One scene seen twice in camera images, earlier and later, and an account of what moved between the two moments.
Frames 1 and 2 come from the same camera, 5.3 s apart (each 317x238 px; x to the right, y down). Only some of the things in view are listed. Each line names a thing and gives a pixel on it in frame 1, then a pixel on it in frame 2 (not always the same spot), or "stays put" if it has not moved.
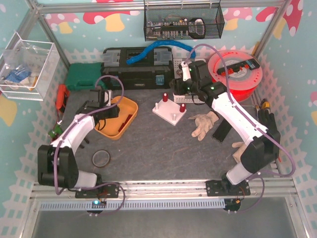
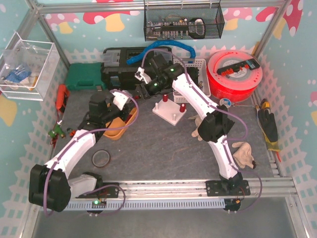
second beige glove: (241, 146) stays put
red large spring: (182, 107) stays put
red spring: (165, 97) stays put
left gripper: (95, 96) to (123, 113)
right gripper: (177, 87) to (144, 90)
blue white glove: (18, 75) stays put
